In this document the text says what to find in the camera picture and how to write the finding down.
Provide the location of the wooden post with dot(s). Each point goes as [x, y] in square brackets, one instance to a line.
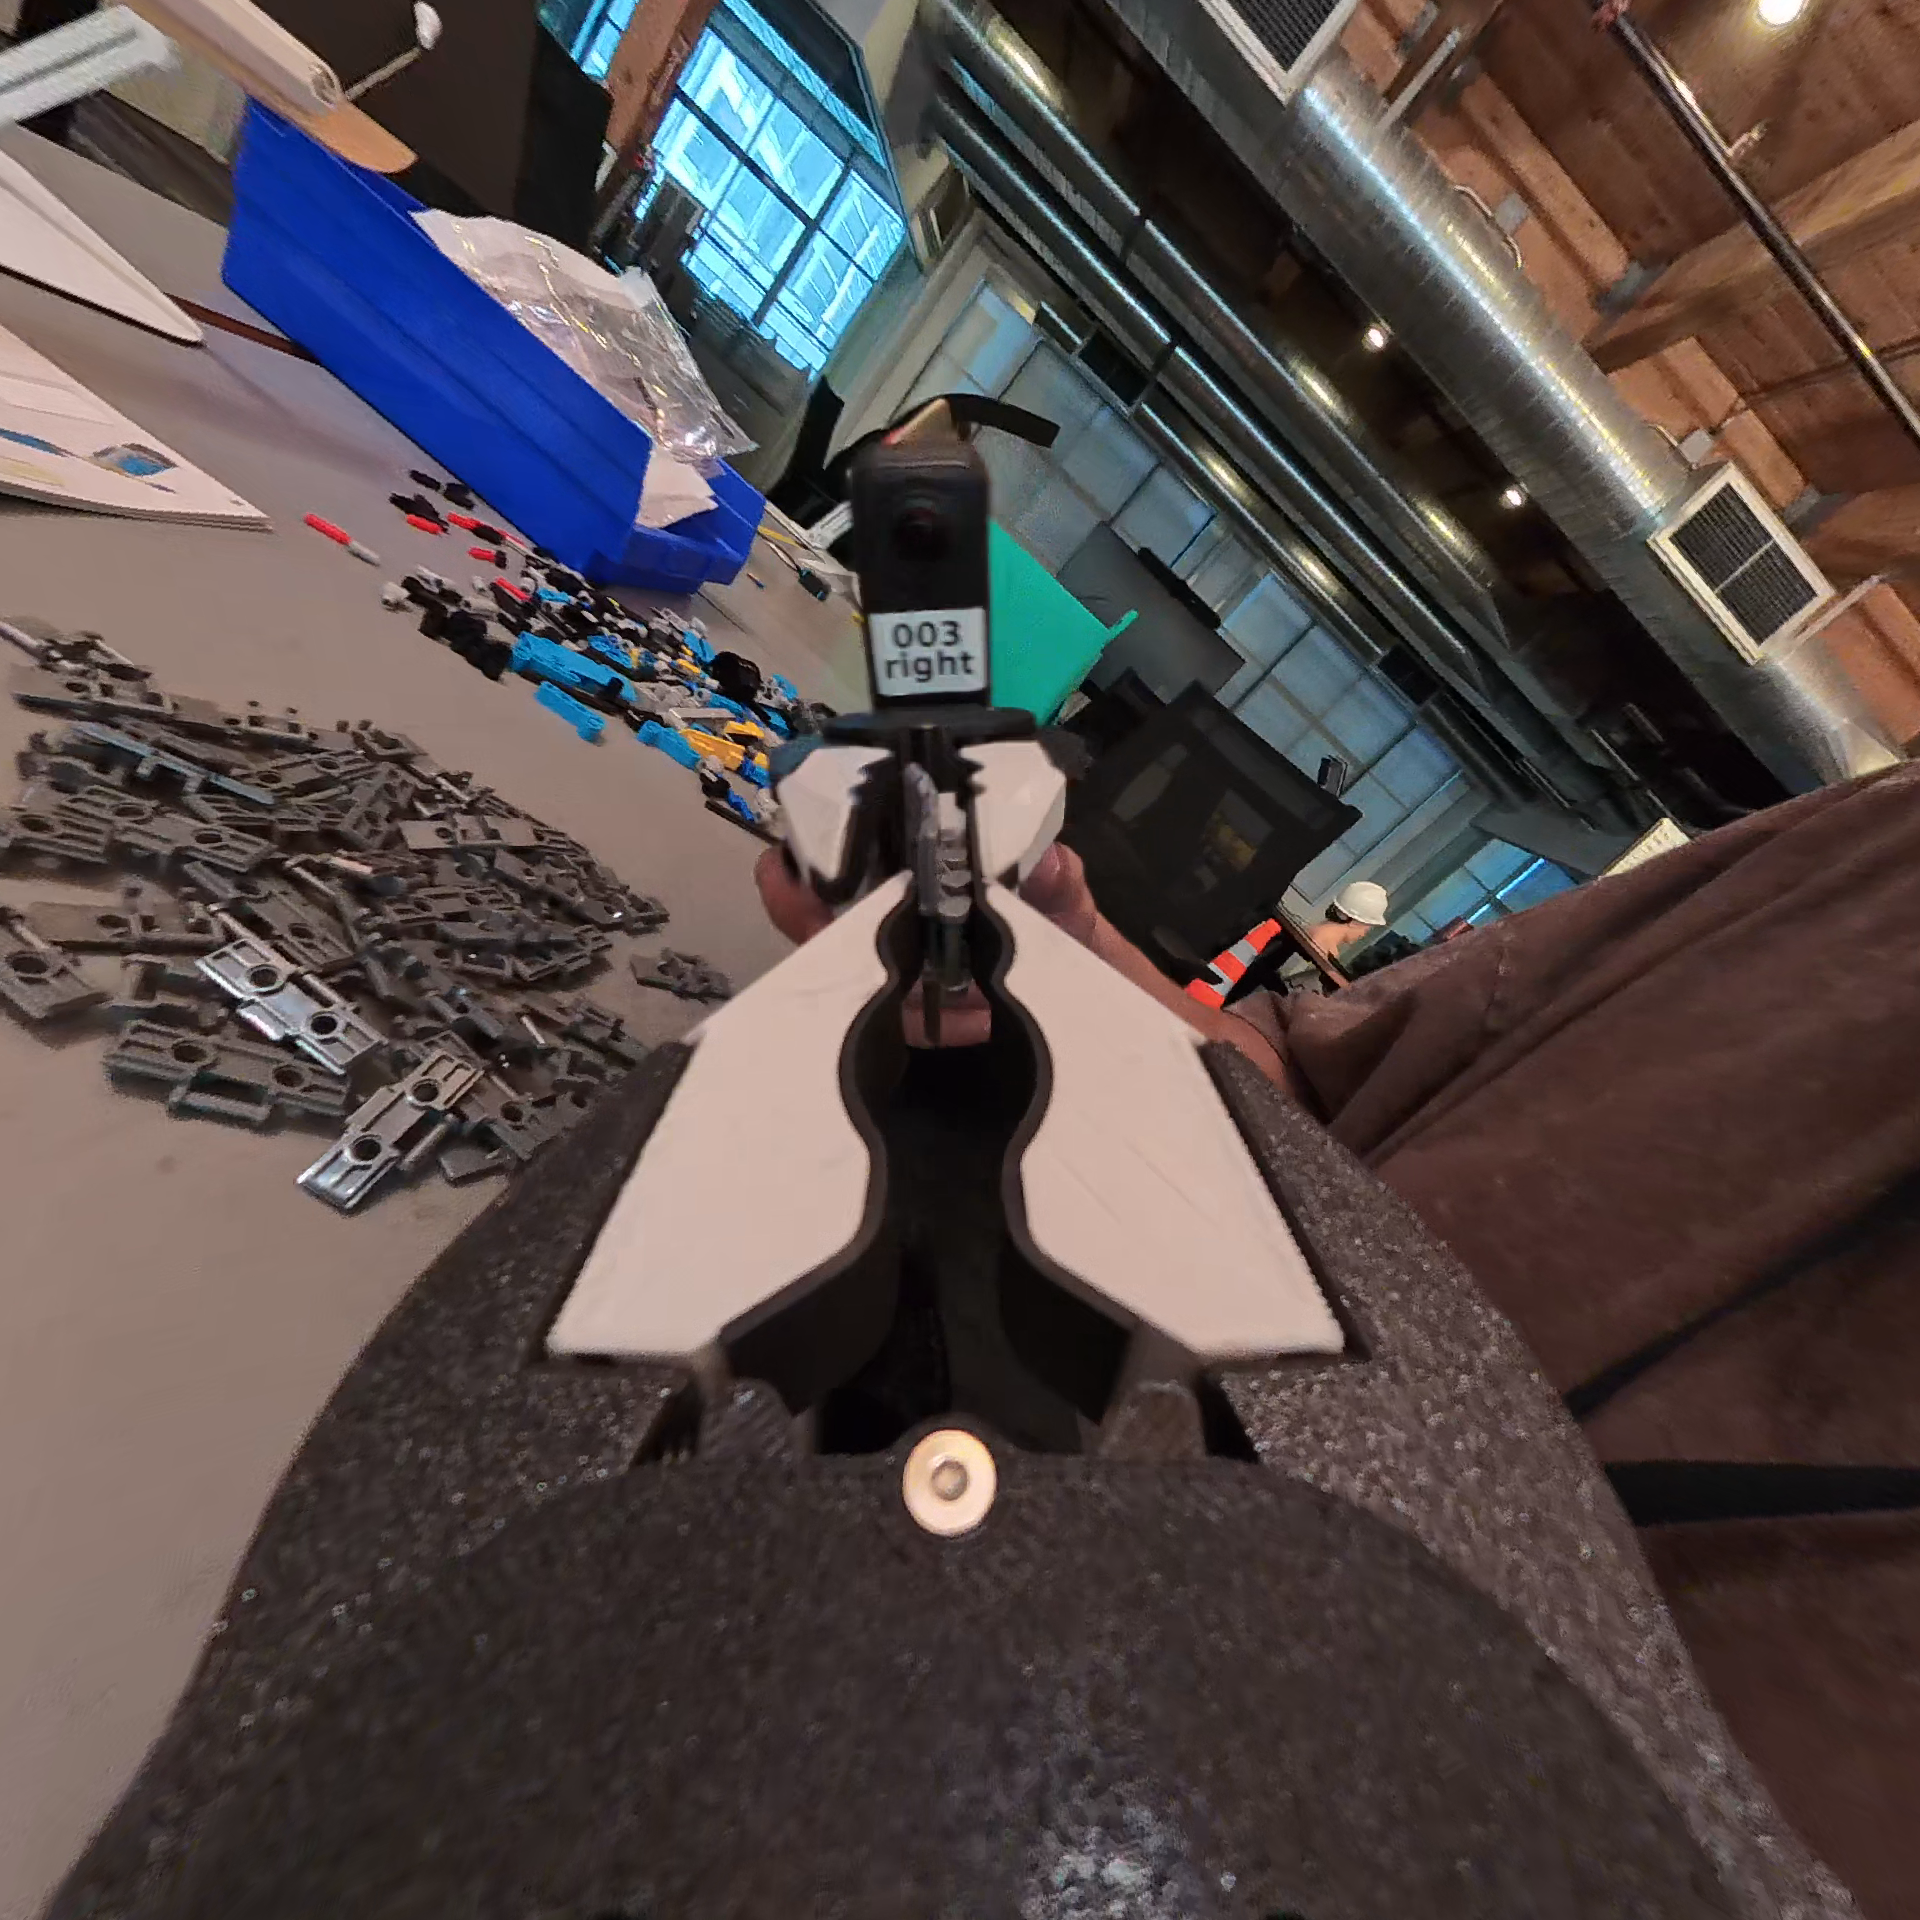
[661, 76]

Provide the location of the black partition panel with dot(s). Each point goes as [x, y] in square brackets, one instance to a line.
[480, 89]

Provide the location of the white vent grille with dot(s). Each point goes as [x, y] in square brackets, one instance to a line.
[1276, 38]
[1740, 564]

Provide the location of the heap of mixed coloured bricks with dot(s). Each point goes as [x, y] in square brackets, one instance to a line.
[600, 676]

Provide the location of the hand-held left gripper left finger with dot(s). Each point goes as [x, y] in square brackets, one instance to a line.
[720, 1184]

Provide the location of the orange striped safety cone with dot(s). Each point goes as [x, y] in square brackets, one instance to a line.
[1230, 968]

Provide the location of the silver ventilation duct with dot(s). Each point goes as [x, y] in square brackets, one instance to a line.
[1471, 330]

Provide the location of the black equipment case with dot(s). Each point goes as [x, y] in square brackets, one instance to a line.
[1200, 809]

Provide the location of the scattered black and red pins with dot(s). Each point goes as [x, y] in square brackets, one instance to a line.
[436, 518]

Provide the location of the pile of grey track links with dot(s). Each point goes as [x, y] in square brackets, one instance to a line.
[300, 932]

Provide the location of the clear plastic bags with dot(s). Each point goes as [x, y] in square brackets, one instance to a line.
[585, 317]

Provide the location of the blue plastic bin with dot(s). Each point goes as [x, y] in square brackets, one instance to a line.
[390, 330]

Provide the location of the grey desk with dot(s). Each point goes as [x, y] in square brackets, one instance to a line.
[149, 1349]

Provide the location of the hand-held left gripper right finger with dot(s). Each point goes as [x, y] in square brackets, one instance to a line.
[1185, 1184]

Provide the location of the open instruction booklet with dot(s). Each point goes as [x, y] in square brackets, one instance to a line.
[89, 436]

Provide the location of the person's right hand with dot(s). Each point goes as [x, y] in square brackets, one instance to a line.
[1088, 914]

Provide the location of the large paned window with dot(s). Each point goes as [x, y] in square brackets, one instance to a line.
[764, 196]

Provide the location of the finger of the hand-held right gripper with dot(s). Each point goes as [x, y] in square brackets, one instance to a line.
[1020, 820]
[821, 825]

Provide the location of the white wall sign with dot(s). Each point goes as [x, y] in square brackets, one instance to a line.
[1647, 849]

